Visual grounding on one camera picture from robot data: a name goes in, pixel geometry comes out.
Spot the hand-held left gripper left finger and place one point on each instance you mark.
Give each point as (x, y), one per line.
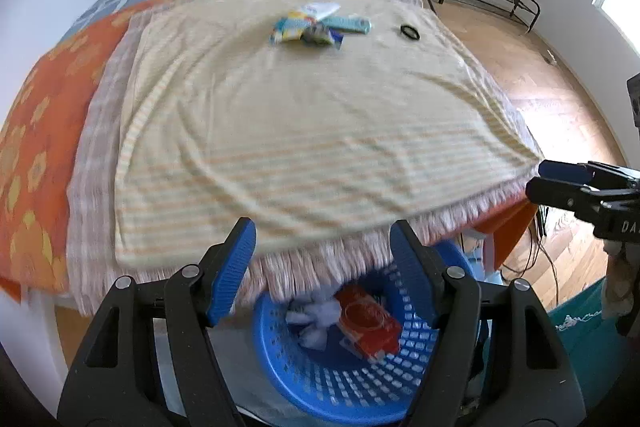
(232, 277)

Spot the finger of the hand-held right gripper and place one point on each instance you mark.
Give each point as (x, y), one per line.
(562, 172)
(555, 194)

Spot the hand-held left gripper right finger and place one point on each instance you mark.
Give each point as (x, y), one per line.
(410, 277)

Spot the red cardboard box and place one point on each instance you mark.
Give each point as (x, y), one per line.
(367, 322)

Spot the white plastic bag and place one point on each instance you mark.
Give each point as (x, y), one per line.
(315, 311)

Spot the white tissue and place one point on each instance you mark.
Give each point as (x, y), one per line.
(315, 339)

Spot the blue plastic basket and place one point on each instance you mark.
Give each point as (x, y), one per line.
(320, 382)

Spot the teal floor mat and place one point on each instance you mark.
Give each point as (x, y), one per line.
(585, 347)

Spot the yellow striped blanket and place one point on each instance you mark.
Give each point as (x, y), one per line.
(300, 132)

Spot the striped cream blanket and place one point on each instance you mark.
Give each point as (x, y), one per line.
(95, 167)

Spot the colourful yellow teal packet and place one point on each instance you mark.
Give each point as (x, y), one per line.
(287, 27)

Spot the dark foil packet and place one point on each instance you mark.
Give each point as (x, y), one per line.
(320, 36)

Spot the orange flower blanket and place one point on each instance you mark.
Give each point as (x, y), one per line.
(40, 107)

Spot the white paper wrapper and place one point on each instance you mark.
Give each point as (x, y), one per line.
(320, 9)

